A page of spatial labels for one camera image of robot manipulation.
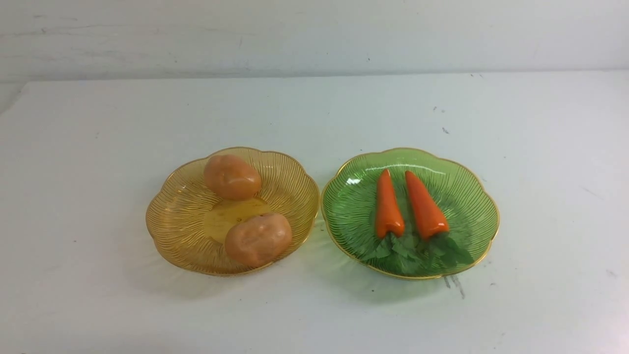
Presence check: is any toy potato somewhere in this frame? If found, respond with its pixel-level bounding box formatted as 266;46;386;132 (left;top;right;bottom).
203;154;262;200
223;213;293;267

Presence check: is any yellow ribbed plastic plate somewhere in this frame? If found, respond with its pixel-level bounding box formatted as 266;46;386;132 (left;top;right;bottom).
146;147;320;276

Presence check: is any green ribbed plastic plate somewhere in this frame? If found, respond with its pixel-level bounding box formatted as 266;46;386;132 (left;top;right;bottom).
321;148;500;280

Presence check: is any toy carrot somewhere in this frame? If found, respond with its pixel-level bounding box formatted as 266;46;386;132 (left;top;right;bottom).
363;169;410;260
404;171;475;267

